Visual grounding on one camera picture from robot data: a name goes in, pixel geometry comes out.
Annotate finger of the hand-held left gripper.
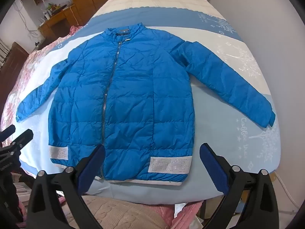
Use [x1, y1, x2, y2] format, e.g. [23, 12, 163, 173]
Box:
[7, 129, 34, 151]
[0, 125, 16, 146]

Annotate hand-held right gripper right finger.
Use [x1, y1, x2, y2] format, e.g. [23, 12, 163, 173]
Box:
[200, 143, 280, 229]

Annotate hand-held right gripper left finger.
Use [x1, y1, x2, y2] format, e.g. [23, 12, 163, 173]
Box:
[27, 145, 106, 229]

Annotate blue puffer jacket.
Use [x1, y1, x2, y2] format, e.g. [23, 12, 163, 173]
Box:
[16, 23, 276, 184]

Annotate pink cloth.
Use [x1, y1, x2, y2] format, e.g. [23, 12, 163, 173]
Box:
[173, 200, 203, 229]

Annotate beige knitted cushion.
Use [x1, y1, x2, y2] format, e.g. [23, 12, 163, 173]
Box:
[61, 191, 172, 229]

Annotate pink floral quilt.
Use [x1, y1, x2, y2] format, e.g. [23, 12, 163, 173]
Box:
[0, 25, 84, 124]

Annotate dark wooden cabinet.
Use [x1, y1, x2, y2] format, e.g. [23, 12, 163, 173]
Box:
[0, 42, 29, 96]

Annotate wooden desk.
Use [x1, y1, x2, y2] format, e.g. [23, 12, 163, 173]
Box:
[38, 5, 83, 41]

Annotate white cable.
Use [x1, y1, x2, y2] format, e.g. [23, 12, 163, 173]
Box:
[274, 172, 301, 211]

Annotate dark wall cables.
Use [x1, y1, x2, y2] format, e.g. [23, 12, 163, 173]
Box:
[13, 1, 39, 39]

